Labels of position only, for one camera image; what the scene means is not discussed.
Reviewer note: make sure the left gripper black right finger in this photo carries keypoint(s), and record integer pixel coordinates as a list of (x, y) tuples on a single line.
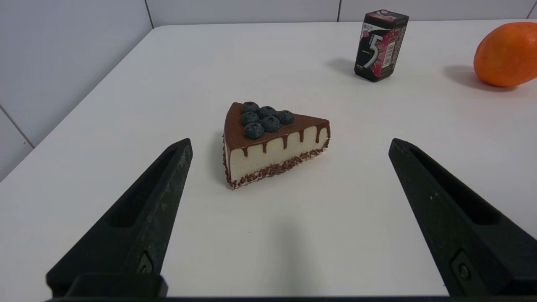
[(457, 218)]

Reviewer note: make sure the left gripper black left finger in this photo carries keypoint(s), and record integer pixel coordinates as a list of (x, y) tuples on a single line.
[(138, 222)]

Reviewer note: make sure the chocolate blueberry cake slice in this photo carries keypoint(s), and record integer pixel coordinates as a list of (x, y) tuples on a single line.
[(268, 147)]

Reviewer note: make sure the orange fruit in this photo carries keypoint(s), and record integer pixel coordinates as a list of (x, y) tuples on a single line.
[(509, 54)]

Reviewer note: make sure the small dark drink carton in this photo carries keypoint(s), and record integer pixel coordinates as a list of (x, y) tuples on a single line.
[(379, 46)]

